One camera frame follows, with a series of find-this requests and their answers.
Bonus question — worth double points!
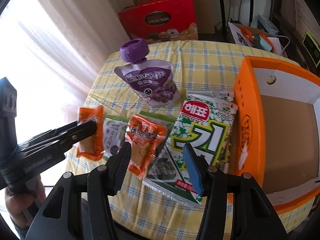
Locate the orange snack packet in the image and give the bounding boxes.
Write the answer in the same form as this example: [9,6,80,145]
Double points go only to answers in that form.
[76,105,104,161]
[125,114,168,180]

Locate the green white seaweed packet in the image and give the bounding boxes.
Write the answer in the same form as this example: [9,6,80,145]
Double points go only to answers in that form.
[143,91,238,208]

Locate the purple grape jelly pouch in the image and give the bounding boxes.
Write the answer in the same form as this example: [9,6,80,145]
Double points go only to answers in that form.
[114,38,180,107]

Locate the small white green snack packet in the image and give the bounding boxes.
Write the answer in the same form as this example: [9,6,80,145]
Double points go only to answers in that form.
[103,115,129,159]

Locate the person's left hand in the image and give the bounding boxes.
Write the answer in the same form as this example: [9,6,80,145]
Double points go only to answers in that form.
[5,175,46,229]

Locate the yellow plaid tablecloth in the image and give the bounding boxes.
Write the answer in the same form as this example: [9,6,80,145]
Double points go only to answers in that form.
[65,39,316,239]

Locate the white sheer curtain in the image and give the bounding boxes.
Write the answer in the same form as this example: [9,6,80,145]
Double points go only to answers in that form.
[1,0,132,141]

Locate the orange cardboard box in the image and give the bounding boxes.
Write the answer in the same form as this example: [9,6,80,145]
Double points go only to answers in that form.
[231,56,319,214]

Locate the open box with orange tools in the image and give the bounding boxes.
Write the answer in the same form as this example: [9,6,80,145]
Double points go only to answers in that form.
[227,22,290,56]

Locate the red collection gift box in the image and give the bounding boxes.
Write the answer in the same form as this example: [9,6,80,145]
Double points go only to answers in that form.
[119,0,198,44]

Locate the brown cardboard box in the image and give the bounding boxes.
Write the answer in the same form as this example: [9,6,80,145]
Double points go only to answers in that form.
[133,0,215,34]

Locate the lime green radio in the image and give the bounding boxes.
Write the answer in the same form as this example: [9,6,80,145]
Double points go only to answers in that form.
[302,31,320,68]

